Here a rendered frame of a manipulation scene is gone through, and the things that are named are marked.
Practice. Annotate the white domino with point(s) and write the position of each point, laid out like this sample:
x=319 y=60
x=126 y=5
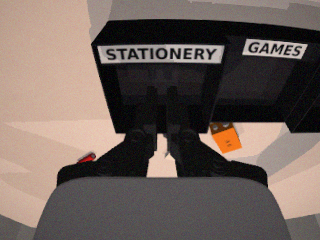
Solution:
x=167 y=156

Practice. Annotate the black three-compartment bin rack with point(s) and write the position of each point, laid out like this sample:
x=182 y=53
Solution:
x=192 y=55

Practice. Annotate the orange nine-volt battery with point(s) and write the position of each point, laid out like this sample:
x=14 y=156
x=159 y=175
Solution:
x=225 y=136

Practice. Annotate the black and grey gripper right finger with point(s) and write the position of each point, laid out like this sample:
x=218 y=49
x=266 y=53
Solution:
x=197 y=158

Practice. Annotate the red battery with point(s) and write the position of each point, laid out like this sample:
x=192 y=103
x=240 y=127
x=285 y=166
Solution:
x=91 y=156

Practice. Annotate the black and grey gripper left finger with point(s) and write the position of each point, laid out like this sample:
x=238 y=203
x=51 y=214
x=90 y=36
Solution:
x=126 y=158

